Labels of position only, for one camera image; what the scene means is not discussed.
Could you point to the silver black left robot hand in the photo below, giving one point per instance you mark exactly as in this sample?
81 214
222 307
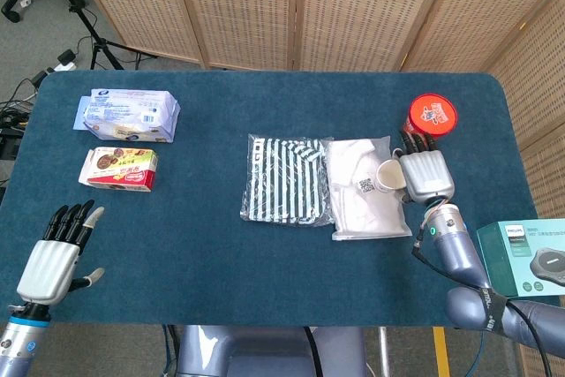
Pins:
48 269

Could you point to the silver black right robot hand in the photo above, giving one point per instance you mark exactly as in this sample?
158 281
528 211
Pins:
426 174

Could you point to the small white paper cup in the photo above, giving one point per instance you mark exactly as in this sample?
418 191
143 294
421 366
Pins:
388 176

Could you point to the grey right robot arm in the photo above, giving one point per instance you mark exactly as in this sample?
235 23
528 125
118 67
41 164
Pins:
454 249

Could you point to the white packaged shirt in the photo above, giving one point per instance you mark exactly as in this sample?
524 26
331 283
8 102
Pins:
366 213

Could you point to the striped packaged shirt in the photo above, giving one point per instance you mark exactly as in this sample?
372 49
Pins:
282 178

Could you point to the red instant noodle cup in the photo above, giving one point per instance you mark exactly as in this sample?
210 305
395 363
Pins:
432 114

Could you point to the red green cookie box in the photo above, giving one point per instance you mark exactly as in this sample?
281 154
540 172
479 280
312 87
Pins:
119 169

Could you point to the teal speaker product box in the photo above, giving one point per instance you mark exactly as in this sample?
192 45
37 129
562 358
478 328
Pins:
529 258

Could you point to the blue felt table mat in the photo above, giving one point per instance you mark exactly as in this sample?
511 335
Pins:
220 262

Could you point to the white blue tissue pack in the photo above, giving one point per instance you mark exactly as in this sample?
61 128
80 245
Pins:
128 114

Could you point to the metal table leg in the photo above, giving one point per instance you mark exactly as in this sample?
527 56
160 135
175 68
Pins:
384 350

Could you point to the white power strip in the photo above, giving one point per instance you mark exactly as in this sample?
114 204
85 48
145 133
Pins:
62 67

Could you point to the black power adapter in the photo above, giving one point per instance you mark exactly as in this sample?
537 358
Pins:
66 57

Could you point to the black tripod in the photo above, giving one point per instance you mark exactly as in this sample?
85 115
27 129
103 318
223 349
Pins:
100 46

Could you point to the grey robot torso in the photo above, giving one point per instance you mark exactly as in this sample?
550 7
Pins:
265 350

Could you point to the wicker folding screen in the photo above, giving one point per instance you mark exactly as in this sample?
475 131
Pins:
247 6

